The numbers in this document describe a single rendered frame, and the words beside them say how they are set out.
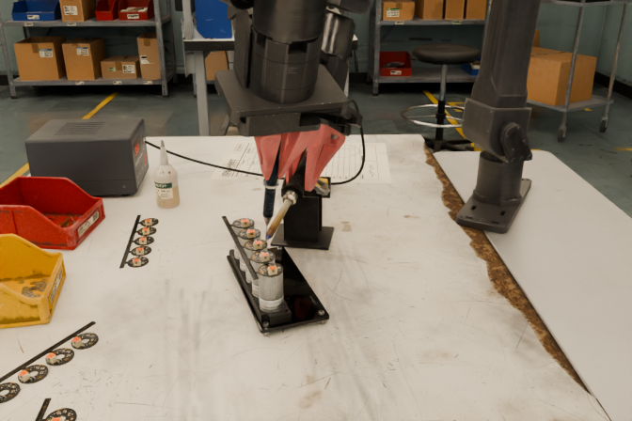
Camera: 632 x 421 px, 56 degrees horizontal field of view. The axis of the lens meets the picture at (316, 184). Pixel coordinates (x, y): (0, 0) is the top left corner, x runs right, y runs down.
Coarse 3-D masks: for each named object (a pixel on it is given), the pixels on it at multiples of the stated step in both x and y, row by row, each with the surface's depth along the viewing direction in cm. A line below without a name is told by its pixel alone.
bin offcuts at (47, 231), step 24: (0, 192) 78; (24, 192) 83; (48, 192) 83; (72, 192) 83; (0, 216) 74; (24, 216) 74; (48, 216) 84; (72, 216) 84; (96, 216) 81; (48, 240) 75; (72, 240) 75
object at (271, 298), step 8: (264, 280) 58; (272, 280) 58; (280, 280) 58; (264, 288) 58; (272, 288) 58; (280, 288) 58; (264, 296) 58; (272, 296) 58; (280, 296) 59; (264, 304) 59; (272, 304) 58; (280, 304) 59; (272, 312) 59
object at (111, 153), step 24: (72, 120) 95; (96, 120) 95; (120, 120) 95; (24, 144) 86; (48, 144) 86; (72, 144) 86; (96, 144) 87; (120, 144) 87; (144, 144) 96; (48, 168) 87; (72, 168) 88; (96, 168) 88; (120, 168) 88; (144, 168) 96; (96, 192) 89; (120, 192) 90
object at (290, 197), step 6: (288, 192) 67; (294, 192) 67; (288, 198) 67; (294, 198) 67; (282, 204) 67; (288, 204) 67; (282, 210) 66; (276, 216) 65; (282, 216) 66; (276, 222) 65; (270, 228) 64; (276, 228) 65; (270, 234) 64
